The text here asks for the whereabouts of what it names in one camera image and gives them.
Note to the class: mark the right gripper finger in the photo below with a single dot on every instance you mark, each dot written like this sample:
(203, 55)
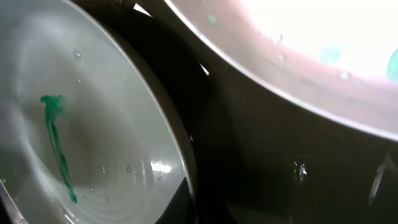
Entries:
(180, 210)

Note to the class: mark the light blue plate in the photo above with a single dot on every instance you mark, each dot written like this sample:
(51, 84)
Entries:
(88, 135)

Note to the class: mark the white plate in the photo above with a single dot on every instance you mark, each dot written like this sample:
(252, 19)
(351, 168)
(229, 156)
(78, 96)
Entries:
(335, 58)

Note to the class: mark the dark grey serving tray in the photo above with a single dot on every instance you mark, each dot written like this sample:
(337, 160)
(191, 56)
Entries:
(260, 157)

